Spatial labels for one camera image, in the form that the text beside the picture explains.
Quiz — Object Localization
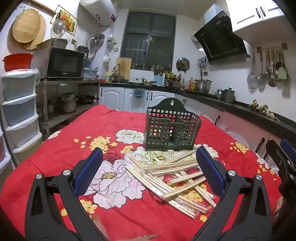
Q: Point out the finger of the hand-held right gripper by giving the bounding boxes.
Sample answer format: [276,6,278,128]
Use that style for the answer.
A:
[266,140,295,182]
[280,138,296,164]

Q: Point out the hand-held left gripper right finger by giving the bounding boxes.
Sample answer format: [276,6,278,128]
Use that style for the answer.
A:
[185,146,273,241]

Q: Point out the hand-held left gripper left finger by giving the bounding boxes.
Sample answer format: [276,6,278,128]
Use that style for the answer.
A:
[25,148,109,241]

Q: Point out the bunch of wooden chopsticks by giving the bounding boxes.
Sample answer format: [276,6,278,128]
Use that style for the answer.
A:
[125,148,226,219]

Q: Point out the dark green utensil holder basket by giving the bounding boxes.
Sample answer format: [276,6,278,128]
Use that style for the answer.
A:
[144,98,202,151]

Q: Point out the row of hanging kitchen utensils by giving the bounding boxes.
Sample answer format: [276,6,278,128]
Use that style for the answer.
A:
[247,46,289,90]

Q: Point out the person's right hand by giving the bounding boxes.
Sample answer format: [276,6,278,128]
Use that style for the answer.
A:
[273,196,285,219]

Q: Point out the person's left hand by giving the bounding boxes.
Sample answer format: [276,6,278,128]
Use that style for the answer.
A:
[92,214,160,241]

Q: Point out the red floral blanket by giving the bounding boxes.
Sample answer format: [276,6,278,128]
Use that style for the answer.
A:
[0,104,286,241]

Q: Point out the pile of ginger roots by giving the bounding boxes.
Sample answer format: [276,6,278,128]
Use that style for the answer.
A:
[248,100,281,122]

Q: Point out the black kitchen countertop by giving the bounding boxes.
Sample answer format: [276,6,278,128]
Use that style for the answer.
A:
[99,80,296,144]

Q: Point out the black frying pan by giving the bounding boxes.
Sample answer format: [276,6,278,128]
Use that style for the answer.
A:
[77,95,100,104]

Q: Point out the steel stock pot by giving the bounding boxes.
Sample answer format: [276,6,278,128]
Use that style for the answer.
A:
[57,92,79,113]

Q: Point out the large steel cooking pot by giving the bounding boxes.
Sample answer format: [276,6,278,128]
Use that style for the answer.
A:
[194,79,213,93]

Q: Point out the cluster of condiment bottles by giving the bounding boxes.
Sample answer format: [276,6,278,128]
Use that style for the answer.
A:
[180,76,196,91]

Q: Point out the grey plastic drawer tower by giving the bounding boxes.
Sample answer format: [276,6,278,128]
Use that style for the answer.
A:
[0,68,43,168]

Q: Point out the metal shelf rack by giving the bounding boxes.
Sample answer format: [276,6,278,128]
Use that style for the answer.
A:
[36,78,100,139]

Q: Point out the blue plastic tub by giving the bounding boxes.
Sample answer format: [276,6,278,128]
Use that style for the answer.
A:
[83,67,99,80]

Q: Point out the steel faucet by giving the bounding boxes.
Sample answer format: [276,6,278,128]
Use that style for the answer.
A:
[113,64,122,81]

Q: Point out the light blue knife block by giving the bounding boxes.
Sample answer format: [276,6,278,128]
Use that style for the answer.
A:
[154,74,165,87]

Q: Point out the hanging steel spatulas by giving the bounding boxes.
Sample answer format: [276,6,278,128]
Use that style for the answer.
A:
[198,56,208,80]

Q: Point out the white countertop box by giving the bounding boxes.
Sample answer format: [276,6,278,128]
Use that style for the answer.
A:
[128,69,155,83]

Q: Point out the wooden cutting board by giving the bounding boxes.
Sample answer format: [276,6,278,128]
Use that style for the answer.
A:
[115,57,132,79]

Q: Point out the hanging steel pan lid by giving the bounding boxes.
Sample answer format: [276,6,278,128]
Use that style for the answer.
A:
[176,58,190,73]

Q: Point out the white jug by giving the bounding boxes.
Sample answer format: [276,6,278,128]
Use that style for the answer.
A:
[103,54,111,72]

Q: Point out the black microwave oven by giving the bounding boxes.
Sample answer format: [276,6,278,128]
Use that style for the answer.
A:
[32,46,85,80]

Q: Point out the black blender jug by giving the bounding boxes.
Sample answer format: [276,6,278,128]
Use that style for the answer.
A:
[76,46,90,61]

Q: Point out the black range hood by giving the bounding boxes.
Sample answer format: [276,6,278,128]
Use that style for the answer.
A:
[193,10,251,65]

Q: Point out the red plastic basin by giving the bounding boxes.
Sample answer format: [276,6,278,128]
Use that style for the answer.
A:
[2,53,35,72]

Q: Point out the brown box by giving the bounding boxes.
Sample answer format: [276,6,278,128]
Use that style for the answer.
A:
[36,38,68,52]

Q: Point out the dark kitchen window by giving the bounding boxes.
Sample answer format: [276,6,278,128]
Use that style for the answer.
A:
[120,9,177,70]

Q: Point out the round wooden board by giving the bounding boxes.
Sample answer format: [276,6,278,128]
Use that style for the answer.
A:
[23,14,47,50]

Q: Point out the glass pot lid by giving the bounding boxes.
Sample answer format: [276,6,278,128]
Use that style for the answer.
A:
[50,19,67,39]

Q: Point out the round bamboo lid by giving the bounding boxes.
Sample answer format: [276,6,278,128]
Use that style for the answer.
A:
[12,9,42,44]

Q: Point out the white water heater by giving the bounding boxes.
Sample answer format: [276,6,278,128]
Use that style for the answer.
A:
[80,0,119,26]

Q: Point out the white wall cabinet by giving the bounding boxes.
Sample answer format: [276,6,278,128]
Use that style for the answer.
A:
[225,0,286,45]

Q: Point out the framed fruit wall picture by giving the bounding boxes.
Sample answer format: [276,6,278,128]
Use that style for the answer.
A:
[50,5,79,36]

